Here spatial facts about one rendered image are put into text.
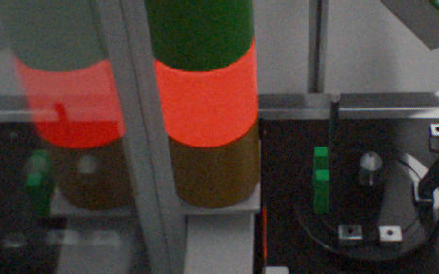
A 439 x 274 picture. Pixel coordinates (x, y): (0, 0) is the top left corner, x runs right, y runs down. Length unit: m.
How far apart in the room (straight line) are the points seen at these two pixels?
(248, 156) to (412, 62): 0.71
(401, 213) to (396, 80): 0.34
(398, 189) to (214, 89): 0.45
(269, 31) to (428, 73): 0.22
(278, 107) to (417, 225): 0.22
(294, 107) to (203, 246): 0.47
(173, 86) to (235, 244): 0.11
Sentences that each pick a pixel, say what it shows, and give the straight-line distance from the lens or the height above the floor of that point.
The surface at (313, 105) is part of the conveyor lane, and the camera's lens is 0.91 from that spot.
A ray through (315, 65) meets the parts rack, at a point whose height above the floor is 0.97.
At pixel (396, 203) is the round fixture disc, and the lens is 0.80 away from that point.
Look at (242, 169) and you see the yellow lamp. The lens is 0.43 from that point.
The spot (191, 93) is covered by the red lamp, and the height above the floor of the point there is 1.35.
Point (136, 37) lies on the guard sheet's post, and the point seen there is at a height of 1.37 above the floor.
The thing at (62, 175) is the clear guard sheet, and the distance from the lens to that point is 0.27.
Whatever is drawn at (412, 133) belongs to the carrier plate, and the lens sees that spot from 0.88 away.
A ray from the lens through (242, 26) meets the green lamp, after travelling 0.37.
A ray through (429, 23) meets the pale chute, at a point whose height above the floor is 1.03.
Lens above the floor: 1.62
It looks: 48 degrees down
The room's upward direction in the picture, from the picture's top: straight up
